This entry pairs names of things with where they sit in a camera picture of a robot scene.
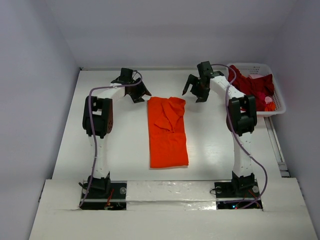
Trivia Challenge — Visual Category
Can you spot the orange t-shirt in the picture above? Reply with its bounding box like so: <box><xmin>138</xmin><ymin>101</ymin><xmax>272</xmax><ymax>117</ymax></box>
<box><xmin>147</xmin><ymin>97</ymin><xmax>189</xmax><ymax>169</ymax></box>

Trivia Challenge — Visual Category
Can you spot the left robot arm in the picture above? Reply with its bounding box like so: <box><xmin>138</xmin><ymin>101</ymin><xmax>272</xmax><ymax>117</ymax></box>
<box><xmin>82</xmin><ymin>68</ymin><xmax>151</xmax><ymax>198</ymax></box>

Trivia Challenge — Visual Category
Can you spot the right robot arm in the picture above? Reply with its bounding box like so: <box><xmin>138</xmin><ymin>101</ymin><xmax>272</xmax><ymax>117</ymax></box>
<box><xmin>182</xmin><ymin>61</ymin><xmax>257</xmax><ymax>199</ymax></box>

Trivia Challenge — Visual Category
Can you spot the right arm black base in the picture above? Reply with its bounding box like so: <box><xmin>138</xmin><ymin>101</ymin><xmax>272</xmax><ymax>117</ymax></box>
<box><xmin>210</xmin><ymin>181</ymin><xmax>263</xmax><ymax>210</ymax></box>

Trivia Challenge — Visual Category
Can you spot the white plastic laundry basket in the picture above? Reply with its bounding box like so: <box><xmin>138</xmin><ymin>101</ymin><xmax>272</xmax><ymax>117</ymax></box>
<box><xmin>227</xmin><ymin>63</ymin><xmax>286</xmax><ymax>117</ymax></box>

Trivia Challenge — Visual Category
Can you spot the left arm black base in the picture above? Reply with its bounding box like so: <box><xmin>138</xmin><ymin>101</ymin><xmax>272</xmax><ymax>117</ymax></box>
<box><xmin>80</xmin><ymin>181</ymin><xmax>127</xmax><ymax>211</ymax></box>

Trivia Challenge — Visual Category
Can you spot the dark red t-shirt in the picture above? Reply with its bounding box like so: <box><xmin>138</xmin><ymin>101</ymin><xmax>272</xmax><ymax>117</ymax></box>
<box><xmin>230</xmin><ymin>65</ymin><xmax>275</xmax><ymax>112</ymax></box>

